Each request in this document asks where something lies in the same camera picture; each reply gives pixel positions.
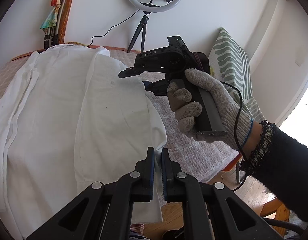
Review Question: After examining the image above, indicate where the white long-sleeved shirt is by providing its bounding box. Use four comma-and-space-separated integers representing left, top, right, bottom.
0, 45, 167, 239

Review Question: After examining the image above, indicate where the dark sleeved forearm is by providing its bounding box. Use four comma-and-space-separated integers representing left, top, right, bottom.
240, 120, 308, 223

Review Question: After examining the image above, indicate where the grey knit gloved hand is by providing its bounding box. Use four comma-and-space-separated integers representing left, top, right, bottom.
166, 68, 255, 151

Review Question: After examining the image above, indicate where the pink checked bed cover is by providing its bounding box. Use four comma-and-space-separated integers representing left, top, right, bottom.
0, 49, 239, 185

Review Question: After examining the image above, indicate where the black mini tripod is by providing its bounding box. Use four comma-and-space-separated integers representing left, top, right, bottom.
126, 12, 150, 53

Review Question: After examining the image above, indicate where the green white striped pillow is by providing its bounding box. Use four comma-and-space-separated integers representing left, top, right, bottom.
208, 28, 265, 122

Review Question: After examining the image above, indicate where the colourful braided scarf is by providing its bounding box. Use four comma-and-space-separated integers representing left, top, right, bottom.
40, 0, 62, 34

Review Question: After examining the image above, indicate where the wooden stool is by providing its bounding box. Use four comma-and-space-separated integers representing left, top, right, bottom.
260, 198, 290, 222

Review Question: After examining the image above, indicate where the black ring light cable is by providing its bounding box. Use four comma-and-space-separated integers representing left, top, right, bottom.
85, 9, 140, 48

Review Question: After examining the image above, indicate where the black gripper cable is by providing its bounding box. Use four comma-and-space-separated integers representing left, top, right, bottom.
220, 80, 249, 193

